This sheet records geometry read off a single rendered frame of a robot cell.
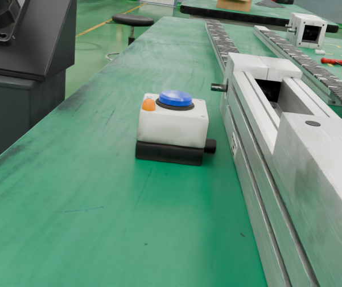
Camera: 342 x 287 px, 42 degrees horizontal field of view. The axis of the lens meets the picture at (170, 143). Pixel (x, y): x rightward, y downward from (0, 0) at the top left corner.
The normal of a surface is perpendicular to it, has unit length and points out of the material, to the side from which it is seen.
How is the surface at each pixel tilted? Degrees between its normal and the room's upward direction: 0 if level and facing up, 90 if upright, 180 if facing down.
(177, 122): 90
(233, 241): 0
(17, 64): 44
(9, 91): 90
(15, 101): 90
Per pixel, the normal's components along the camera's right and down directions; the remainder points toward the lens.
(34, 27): -0.01, -0.41
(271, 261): -0.99, -0.11
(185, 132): -0.02, 0.37
